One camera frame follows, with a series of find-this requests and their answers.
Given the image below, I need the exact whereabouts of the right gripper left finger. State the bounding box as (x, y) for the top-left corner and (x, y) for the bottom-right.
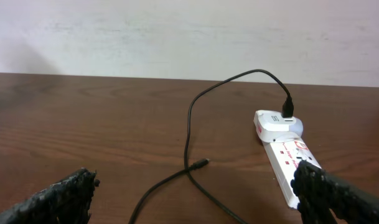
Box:
(0, 168), (100, 224)

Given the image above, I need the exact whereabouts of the white power strip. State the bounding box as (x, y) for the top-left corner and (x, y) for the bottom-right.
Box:
(262, 138), (320, 209)

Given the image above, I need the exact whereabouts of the white USB charger adapter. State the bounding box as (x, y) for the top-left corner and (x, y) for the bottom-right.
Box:
(253, 110), (304, 143)

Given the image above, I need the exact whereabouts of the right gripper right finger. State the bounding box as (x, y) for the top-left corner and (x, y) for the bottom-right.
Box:
(291, 160), (379, 224)

